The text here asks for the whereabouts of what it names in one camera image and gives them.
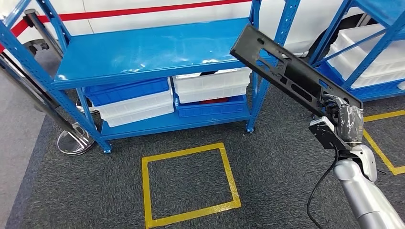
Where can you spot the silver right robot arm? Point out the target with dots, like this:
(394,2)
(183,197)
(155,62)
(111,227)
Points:
(364,196)

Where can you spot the chrome stanchion post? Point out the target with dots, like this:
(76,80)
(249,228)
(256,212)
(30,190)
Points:
(42,31)
(76,142)

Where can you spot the black plastic frame part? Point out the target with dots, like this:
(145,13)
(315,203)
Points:
(250,47)

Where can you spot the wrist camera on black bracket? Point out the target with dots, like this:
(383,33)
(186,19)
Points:
(326,136)

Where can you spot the blue plastic bin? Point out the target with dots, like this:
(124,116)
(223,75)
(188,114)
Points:
(126,91)
(208,110)

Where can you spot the white car with red stripe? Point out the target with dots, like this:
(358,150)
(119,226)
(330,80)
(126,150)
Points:
(142,22)

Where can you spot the yellow floor tape square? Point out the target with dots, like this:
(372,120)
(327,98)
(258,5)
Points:
(384,116)
(186,152)

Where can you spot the blue metal shelf with casters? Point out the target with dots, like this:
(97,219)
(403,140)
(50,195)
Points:
(379,9)

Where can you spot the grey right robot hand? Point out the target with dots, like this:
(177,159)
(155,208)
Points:
(351,124)

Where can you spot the red object in bin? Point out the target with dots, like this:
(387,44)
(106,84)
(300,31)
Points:
(215,101)

